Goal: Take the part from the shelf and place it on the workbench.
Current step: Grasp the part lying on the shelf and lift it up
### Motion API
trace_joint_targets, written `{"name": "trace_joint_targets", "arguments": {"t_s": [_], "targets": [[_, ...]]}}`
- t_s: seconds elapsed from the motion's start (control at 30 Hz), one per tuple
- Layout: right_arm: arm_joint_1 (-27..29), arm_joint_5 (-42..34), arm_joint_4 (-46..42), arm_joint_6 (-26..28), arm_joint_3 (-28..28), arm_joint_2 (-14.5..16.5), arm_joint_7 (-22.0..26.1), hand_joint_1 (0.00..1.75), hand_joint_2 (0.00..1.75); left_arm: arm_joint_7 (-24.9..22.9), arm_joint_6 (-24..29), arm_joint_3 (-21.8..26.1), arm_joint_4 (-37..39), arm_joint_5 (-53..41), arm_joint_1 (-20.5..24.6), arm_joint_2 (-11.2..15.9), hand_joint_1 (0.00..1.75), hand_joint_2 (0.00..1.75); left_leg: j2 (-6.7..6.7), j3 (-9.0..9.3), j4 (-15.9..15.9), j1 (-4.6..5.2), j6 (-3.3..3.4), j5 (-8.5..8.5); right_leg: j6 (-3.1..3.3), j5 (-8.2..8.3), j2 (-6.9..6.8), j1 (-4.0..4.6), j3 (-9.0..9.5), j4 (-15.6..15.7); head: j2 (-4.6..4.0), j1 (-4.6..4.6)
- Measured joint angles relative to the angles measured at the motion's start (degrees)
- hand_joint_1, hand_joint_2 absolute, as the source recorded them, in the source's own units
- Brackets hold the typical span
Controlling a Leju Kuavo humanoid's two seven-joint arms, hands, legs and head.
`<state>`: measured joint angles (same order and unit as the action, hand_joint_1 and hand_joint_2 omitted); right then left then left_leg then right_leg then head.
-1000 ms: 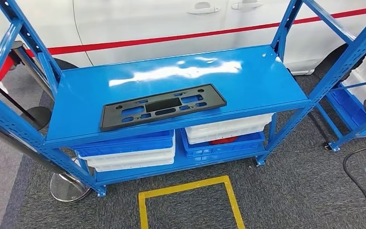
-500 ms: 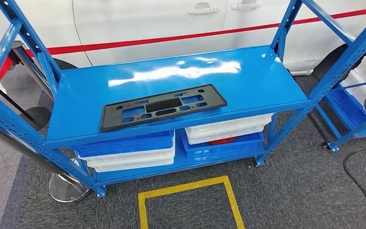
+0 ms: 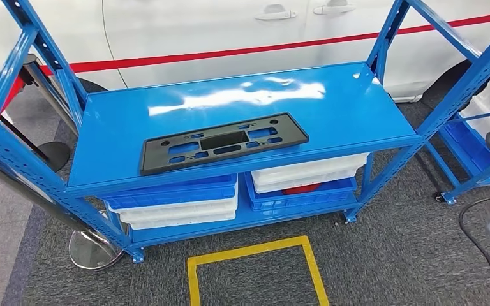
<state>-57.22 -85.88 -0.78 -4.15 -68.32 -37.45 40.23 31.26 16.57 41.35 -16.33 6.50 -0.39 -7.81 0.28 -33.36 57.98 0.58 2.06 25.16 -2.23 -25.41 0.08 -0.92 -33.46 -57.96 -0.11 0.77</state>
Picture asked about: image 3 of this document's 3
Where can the black plastic panel part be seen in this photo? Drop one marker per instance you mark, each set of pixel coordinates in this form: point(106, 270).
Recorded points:
point(293, 129)

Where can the long red barrier belt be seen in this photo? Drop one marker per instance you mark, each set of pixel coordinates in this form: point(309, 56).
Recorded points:
point(249, 50)

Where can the short red barrier belt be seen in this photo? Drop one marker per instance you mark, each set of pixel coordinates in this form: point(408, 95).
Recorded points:
point(12, 95)

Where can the blue metal shelf rack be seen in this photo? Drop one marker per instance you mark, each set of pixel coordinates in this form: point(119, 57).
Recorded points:
point(467, 186)
point(249, 97)

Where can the red item in crate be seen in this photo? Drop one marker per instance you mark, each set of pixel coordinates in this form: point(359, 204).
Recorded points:
point(302, 189)

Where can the stanchion with chrome base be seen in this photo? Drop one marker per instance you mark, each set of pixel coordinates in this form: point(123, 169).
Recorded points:
point(97, 253)

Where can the white car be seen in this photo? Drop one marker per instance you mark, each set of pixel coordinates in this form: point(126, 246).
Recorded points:
point(207, 29)

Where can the blue plastic crate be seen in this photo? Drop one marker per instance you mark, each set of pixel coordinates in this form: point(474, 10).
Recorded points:
point(469, 148)
point(300, 202)
point(169, 194)

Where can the black stanchion post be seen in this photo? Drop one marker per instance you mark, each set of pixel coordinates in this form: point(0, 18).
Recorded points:
point(28, 61)
point(54, 156)

